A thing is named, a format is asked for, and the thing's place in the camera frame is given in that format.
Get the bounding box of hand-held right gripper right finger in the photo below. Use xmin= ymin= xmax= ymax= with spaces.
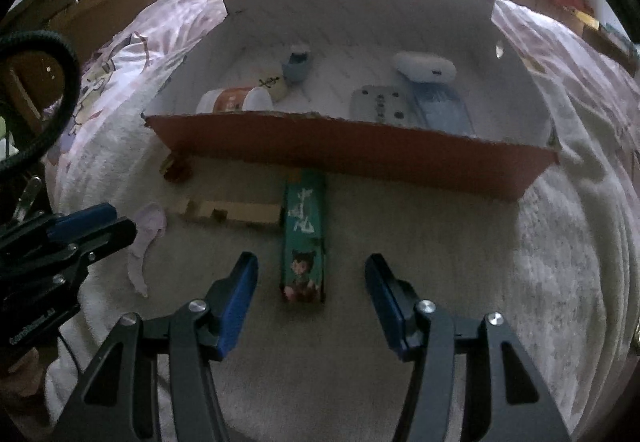
xmin=365 ymin=253 xmax=573 ymax=442

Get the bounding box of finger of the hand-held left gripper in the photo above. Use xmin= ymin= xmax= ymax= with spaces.
xmin=47 ymin=203 xmax=118 ymax=243
xmin=65 ymin=218 xmax=138 ymax=267

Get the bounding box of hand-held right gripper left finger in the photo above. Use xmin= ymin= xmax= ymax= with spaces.
xmin=50 ymin=252 xmax=259 ymax=442

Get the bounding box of white tissue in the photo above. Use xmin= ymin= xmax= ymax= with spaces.
xmin=127 ymin=203 xmax=167 ymax=297

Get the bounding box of green printed box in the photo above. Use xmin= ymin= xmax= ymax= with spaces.
xmin=279 ymin=170 xmax=328 ymax=303

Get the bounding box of wooden block piece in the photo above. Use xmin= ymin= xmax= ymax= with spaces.
xmin=182 ymin=199 xmax=283 ymax=229

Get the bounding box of orange cardboard box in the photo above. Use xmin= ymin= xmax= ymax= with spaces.
xmin=142 ymin=0 xmax=560 ymax=203

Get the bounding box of white-lidded bottle orange label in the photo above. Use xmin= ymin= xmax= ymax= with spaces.
xmin=196 ymin=86 xmax=273 ymax=115

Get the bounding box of grey block with holes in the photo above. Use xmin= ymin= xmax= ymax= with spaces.
xmin=350 ymin=86 xmax=423 ymax=127

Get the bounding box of blue correction tape dispenser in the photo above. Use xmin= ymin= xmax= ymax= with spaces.
xmin=412 ymin=82 xmax=476 ymax=137

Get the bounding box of white earbuds case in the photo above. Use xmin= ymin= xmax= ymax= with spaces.
xmin=392 ymin=50 xmax=457 ymax=83

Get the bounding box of pale blue tape roll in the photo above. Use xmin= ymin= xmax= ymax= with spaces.
xmin=281 ymin=46 xmax=315 ymax=83

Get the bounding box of silver metal clip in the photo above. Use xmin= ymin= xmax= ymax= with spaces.
xmin=12 ymin=176 xmax=43 ymax=223

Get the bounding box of white fluffy towel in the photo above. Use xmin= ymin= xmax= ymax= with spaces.
xmin=45 ymin=122 xmax=640 ymax=442

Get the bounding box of small red-brown object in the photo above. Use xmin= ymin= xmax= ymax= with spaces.
xmin=160 ymin=154 xmax=193 ymax=181

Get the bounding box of pink printed duvet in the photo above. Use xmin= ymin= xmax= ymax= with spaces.
xmin=45 ymin=0 xmax=640 ymax=183

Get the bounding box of yellow book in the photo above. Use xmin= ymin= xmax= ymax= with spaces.
xmin=572 ymin=10 xmax=601 ymax=30

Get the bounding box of dark green book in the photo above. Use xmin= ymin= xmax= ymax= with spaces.
xmin=602 ymin=24 xmax=636 ymax=55

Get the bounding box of black braided cable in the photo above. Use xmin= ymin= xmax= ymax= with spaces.
xmin=0 ymin=32 xmax=81 ymax=173

